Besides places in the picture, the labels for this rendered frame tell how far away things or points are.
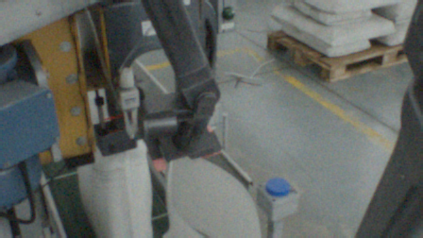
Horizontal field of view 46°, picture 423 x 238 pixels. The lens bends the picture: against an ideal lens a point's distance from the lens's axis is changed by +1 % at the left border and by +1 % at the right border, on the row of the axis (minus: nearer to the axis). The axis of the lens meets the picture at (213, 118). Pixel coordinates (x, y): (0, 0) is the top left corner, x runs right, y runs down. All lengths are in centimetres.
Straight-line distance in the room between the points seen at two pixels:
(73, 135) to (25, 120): 34
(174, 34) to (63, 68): 32
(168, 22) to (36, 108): 22
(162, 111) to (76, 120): 27
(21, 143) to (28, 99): 6
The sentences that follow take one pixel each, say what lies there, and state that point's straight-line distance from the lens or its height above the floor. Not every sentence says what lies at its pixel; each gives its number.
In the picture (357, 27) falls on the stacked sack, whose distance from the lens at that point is 382.
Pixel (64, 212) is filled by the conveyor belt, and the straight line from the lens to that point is 198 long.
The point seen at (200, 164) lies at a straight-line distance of 101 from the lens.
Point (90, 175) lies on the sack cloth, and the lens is 151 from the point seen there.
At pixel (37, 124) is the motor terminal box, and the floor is 126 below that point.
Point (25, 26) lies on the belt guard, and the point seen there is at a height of 138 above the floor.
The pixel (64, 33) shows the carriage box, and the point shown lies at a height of 130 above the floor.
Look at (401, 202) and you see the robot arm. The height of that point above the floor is 144.
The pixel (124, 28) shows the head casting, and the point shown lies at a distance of 99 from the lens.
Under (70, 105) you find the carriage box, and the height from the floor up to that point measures 115.
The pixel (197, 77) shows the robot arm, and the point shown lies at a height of 128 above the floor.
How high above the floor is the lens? 162
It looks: 30 degrees down
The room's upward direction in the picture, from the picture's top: straight up
